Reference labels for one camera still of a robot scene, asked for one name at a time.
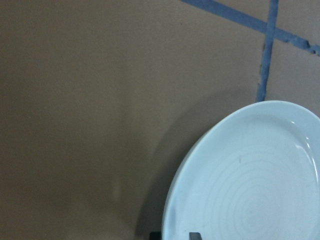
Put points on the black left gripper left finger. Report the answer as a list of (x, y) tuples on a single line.
[(155, 235)]

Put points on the light blue plate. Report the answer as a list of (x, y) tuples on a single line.
[(254, 176)]

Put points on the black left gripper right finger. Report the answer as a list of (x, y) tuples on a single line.
[(195, 236)]

